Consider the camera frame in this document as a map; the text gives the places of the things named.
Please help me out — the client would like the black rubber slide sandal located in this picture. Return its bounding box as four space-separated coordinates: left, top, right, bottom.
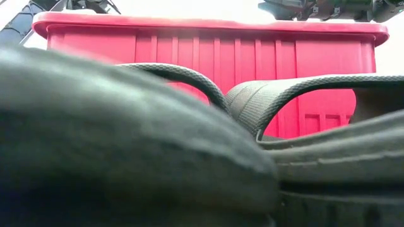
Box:
225 74 404 227
0 44 280 227

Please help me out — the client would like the red plastic ribbed bin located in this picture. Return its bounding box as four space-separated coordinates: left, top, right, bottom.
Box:
32 11 389 139

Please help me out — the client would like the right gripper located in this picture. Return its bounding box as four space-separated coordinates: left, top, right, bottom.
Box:
258 0 374 22

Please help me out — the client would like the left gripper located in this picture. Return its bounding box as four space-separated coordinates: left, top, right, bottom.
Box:
0 0 122 45

